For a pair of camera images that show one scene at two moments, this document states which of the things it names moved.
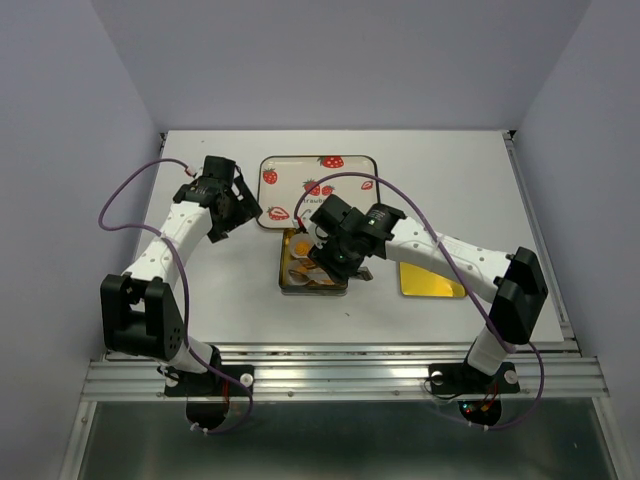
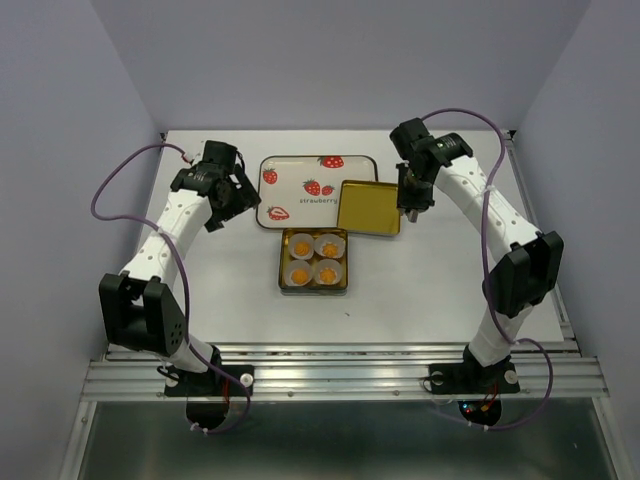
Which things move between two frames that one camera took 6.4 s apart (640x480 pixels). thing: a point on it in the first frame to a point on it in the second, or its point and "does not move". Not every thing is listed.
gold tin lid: [416, 281] to [368, 207]
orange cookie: [302, 248] does not move
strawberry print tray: [282, 180] does not move
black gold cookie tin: [299, 275] does not move
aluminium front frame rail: [353, 370] does not move
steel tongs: [303, 278] to [412, 215]
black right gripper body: [336, 257] to [413, 192]
